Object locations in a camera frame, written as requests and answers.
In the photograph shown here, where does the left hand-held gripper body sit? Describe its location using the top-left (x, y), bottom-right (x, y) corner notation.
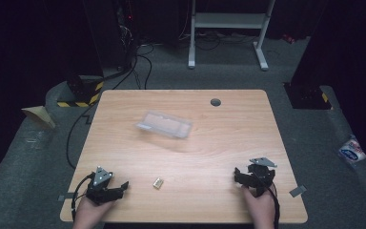
top-left (85, 165), bottom-right (119, 205)

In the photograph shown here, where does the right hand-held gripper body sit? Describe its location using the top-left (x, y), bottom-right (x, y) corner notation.
top-left (245, 156), bottom-right (278, 198)

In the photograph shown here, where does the person's left hand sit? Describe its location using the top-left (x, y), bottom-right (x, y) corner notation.
top-left (72, 190), bottom-right (115, 229)

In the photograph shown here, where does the person's right hand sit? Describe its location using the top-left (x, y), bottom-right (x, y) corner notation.
top-left (241, 184), bottom-right (276, 229)

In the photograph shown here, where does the grey tape strip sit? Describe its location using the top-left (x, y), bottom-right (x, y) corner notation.
top-left (57, 192), bottom-right (77, 202)
top-left (288, 184), bottom-right (308, 198)

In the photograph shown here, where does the small gold wrapped block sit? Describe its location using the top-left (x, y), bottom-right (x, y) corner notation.
top-left (152, 177), bottom-right (165, 191)

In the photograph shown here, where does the clear plastic box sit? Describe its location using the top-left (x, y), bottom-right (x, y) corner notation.
top-left (134, 110), bottom-right (193, 140)

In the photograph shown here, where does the black stand base yellow corner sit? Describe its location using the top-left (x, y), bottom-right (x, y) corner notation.
top-left (283, 81), bottom-right (334, 111)

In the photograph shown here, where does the white and blue packet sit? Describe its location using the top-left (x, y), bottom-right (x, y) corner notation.
top-left (337, 135), bottom-right (366, 165)

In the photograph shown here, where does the tan cardboard piece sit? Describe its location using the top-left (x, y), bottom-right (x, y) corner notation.
top-left (20, 105), bottom-right (57, 130)

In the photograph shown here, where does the black yellow striped stand base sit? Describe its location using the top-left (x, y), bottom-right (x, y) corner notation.
top-left (56, 75), bottom-right (105, 109)

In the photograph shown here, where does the white metal stand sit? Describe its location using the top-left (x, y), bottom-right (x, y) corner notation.
top-left (187, 0), bottom-right (276, 72)

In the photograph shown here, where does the left hand-held gripper black cable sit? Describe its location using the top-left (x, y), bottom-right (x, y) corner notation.
top-left (71, 173), bottom-right (95, 222)

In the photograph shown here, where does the hand-held gripper black cable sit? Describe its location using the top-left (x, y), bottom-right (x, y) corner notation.
top-left (268, 182), bottom-right (281, 229)
top-left (71, 173), bottom-right (95, 222)

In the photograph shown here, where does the right hand-held gripper black cable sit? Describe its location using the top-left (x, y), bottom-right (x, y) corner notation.
top-left (268, 182), bottom-right (281, 229)

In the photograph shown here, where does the long black floor cable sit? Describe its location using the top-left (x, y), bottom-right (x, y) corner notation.
top-left (65, 44), bottom-right (153, 170)

